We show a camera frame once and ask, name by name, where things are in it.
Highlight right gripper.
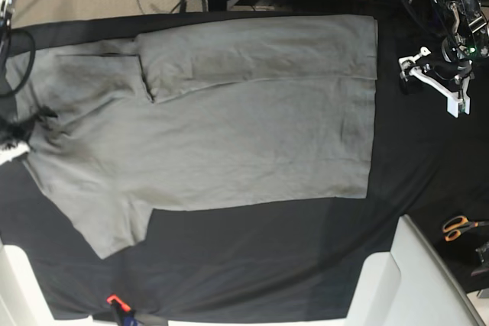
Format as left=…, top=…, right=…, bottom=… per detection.
left=1, top=107, right=57, bottom=150

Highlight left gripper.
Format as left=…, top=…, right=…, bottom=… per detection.
left=401, top=0, right=488, bottom=69

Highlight grey T-shirt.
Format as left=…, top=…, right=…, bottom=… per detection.
left=15, top=15, right=378, bottom=258

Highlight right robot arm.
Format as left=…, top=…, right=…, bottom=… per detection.
left=1, top=0, right=57, bottom=155

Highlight orange black clamp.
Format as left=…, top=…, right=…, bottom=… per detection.
left=106, top=294, right=139, bottom=326

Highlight black table cloth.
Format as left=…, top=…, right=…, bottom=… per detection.
left=1, top=14, right=488, bottom=323

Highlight orange handled scissors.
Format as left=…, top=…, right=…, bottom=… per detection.
left=442, top=215, right=488, bottom=242

